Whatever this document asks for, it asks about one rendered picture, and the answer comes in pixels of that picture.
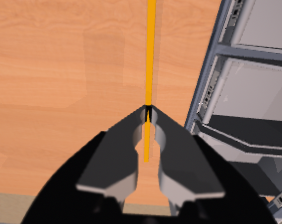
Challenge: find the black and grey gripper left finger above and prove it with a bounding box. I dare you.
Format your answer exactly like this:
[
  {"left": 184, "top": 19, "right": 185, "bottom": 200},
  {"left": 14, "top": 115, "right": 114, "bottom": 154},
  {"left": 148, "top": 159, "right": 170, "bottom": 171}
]
[{"left": 21, "top": 104, "right": 148, "bottom": 224}]

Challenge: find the yellow bar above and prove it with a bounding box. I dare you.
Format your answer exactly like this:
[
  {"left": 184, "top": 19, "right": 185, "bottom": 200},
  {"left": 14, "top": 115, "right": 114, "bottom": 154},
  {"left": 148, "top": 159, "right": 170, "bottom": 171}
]
[{"left": 144, "top": 0, "right": 156, "bottom": 162}]

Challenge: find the grey metal rack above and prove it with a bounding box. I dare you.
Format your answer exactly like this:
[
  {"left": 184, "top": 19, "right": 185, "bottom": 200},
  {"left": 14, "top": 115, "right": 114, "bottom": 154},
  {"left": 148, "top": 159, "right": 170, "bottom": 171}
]
[{"left": 184, "top": 0, "right": 282, "bottom": 219}]

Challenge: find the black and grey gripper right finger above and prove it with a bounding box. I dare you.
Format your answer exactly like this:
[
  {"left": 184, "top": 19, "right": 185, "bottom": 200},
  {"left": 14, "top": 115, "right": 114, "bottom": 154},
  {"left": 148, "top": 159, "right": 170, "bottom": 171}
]
[{"left": 148, "top": 105, "right": 278, "bottom": 224}]

